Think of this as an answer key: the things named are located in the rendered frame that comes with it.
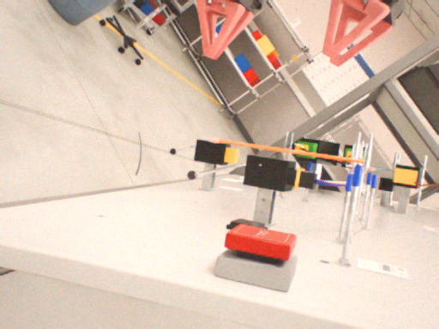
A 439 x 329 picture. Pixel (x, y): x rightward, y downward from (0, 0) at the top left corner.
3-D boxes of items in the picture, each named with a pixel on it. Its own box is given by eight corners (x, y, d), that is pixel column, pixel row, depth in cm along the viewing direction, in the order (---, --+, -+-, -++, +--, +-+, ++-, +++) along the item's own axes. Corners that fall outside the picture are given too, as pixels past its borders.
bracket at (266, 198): (258, 221, 64) (264, 185, 64) (275, 224, 63) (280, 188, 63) (247, 224, 60) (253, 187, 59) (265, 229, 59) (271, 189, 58)
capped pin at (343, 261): (333, 261, 46) (350, 154, 46) (348, 263, 46) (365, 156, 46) (337, 266, 45) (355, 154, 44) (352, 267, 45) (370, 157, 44)
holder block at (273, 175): (252, 183, 64) (256, 155, 64) (291, 190, 62) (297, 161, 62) (242, 184, 60) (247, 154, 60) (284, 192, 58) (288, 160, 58)
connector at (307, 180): (280, 182, 62) (283, 167, 62) (317, 188, 60) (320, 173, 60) (276, 182, 59) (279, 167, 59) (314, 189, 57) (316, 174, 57)
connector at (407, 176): (415, 185, 102) (417, 170, 102) (414, 185, 100) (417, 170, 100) (394, 182, 104) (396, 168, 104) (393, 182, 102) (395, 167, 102)
